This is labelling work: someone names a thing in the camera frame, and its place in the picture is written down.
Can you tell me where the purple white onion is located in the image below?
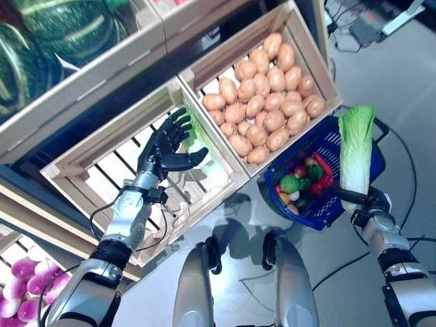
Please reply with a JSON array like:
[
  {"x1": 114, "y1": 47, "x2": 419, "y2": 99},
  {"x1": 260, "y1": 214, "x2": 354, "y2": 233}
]
[
  {"x1": 2, "y1": 279, "x2": 28, "y2": 300},
  {"x1": 33, "y1": 260, "x2": 61, "y2": 279},
  {"x1": 52, "y1": 272, "x2": 72, "y2": 292},
  {"x1": 16, "y1": 298, "x2": 44, "y2": 321},
  {"x1": 0, "y1": 296, "x2": 18, "y2": 317},
  {"x1": 27, "y1": 275, "x2": 57, "y2": 296},
  {"x1": 12, "y1": 258, "x2": 38, "y2": 279}
]

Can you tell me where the silver left robot leg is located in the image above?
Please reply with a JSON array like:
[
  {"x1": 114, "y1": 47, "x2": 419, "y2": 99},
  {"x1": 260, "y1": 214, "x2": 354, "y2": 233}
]
[{"x1": 172, "y1": 217, "x2": 225, "y2": 327}]

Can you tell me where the wooden display stand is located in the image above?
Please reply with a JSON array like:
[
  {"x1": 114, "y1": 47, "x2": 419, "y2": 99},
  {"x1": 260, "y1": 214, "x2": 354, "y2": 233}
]
[{"x1": 0, "y1": 0, "x2": 337, "y2": 283}]

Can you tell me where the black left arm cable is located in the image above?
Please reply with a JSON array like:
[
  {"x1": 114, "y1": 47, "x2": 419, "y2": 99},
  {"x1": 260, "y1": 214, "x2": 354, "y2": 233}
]
[{"x1": 37, "y1": 200, "x2": 170, "y2": 327}]

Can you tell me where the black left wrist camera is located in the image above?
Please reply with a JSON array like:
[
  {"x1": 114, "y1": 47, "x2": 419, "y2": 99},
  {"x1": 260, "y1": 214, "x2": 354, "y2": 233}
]
[{"x1": 146, "y1": 186, "x2": 170, "y2": 204}]

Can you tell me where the silver right robot leg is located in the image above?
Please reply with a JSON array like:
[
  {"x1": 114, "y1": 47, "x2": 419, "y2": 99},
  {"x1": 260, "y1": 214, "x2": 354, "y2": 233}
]
[{"x1": 262, "y1": 230, "x2": 320, "y2": 327}]

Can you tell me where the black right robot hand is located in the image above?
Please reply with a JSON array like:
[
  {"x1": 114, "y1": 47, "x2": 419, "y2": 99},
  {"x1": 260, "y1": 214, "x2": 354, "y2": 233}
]
[{"x1": 335, "y1": 186, "x2": 392, "y2": 219}]

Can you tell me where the wooden slatted crate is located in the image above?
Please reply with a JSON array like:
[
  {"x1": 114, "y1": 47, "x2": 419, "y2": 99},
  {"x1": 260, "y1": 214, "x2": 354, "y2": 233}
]
[{"x1": 40, "y1": 80, "x2": 251, "y2": 268}]

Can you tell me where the blue plastic shopping basket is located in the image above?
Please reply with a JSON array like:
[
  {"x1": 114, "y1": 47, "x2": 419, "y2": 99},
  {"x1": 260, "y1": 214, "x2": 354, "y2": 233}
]
[{"x1": 262, "y1": 116, "x2": 388, "y2": 232}]

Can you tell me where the wide wooden pumpkin crate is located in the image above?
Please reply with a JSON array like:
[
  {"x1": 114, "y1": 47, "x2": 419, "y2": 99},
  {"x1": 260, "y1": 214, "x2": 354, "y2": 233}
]
[{"x1": 0, "y1": 0, "x2": 171, "y2": 164}]

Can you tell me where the silver robot leg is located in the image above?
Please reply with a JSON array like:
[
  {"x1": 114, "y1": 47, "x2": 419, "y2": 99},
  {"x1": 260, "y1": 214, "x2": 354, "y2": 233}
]
[
  {"x1": 172, "y1": 217, "x2": 225, "y2": 327},
  {"x1": 262, "y1": 230, "x2": 320, "y2": 327}
]

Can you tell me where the white desk leg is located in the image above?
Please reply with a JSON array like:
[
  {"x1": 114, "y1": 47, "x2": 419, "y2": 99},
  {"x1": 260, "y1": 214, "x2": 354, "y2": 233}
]
[{"x1": 380, "y1": 0, "x2": 426, "y2": 35}]

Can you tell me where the green white napa cabbage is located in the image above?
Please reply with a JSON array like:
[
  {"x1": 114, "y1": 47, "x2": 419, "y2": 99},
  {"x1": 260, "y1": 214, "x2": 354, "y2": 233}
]
[
  {"x1": 183, "y1": 110, "x2": 229, "y2": 187},
  {"x1": 337, "y1": 104, "x2": 377, "y2": 214}
]

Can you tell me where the wooden potato crate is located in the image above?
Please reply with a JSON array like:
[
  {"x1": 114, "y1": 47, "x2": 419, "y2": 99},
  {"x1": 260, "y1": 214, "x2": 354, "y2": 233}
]
[{"x1": 176, "y1": 0, "x2": 344, "y2": 178}]

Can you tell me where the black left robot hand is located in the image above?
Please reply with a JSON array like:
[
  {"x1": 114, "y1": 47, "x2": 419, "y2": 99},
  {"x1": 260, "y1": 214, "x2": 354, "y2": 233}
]
[{"x1": 138, "y1": 108, "x2": 209, "y2": 181}]

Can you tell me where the red toy carrot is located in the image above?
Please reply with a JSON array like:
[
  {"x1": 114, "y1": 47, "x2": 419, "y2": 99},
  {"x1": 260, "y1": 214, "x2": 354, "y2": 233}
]
[{"x1": 312, "y1": 152, "x2": 333, "y2": 176}]

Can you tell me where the grey floor box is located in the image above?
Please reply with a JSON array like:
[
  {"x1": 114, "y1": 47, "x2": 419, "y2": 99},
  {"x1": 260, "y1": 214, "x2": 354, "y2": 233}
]
[{"x1": 349, "y1": 10, "x2": 382, "y2": 44}]

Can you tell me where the green striped pumpkin with stem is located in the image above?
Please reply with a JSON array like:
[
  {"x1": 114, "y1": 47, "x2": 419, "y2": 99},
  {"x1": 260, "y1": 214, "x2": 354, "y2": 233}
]
[{"x1": 13, "y1": 0, "x2": 129, "y2": 67}]

